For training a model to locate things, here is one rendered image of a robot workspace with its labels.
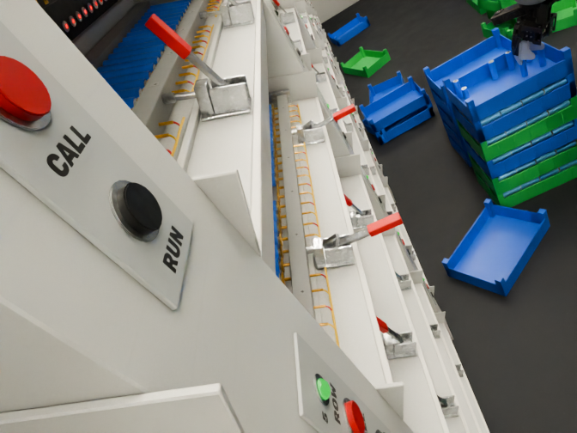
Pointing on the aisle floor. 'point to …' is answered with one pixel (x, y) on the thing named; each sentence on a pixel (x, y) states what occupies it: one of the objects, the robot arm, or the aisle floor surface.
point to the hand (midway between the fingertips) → (521, 57)
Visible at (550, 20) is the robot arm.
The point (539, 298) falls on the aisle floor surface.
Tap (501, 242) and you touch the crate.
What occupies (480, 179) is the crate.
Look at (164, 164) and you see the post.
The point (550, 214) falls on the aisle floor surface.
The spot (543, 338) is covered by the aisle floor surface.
